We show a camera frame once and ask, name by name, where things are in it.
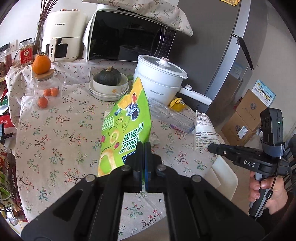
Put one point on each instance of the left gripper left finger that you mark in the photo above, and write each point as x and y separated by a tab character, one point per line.
90	210

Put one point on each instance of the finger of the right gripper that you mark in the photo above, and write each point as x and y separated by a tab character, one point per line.
227	150

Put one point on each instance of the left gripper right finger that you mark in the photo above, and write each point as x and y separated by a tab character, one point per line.
194	208

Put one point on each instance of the cream bread ball bag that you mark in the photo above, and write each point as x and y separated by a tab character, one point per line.
205	133

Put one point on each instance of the clear plastic water bottle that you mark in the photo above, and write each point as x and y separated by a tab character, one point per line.
174	119

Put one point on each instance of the green onion rings bag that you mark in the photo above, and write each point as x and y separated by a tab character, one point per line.
128	123

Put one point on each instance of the white trash bin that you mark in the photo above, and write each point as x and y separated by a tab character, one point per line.
223	178

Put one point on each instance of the lower cardboard box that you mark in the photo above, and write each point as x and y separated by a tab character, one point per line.
236	131

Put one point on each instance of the cardboard box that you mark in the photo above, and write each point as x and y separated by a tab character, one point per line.
236	131
249	110

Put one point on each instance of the upper cardboard box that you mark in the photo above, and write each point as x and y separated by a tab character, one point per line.
249	110

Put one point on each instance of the yellow crumpled snack wrapper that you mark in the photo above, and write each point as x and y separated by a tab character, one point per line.
177	104

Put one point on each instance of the floral tablecloth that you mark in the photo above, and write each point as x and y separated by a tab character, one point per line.
57	147

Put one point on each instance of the white electric cooking pot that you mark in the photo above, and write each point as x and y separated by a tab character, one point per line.
162	80

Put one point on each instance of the grey refrigerator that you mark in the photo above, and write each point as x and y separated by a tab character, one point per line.
222	53

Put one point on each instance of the small orange tomato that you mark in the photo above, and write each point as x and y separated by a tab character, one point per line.
54	92
42	102
47	92

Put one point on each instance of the white floral bowl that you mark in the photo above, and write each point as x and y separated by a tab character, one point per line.
110	89

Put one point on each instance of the green kabocha squash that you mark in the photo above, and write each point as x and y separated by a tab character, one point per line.
109	76

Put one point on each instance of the glass jar with cork lid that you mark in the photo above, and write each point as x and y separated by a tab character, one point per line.
50	79

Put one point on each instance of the floral cloth on microwave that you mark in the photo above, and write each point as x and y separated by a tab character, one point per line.
161	11

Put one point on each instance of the large orange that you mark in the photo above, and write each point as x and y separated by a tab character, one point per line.
41	64

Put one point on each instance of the black microwave oven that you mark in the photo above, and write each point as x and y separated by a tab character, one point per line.
123	36

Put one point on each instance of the red labelled spice jar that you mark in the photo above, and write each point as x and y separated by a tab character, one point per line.
26	52

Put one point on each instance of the cream air fryer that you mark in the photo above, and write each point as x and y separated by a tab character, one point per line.
63	31

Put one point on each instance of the dried branches in vase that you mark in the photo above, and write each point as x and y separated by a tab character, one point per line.
45	9

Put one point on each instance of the blue wall poster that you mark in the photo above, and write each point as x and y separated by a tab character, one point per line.
264	93

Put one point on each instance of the wire rack with packages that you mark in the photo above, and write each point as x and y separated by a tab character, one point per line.
11	205

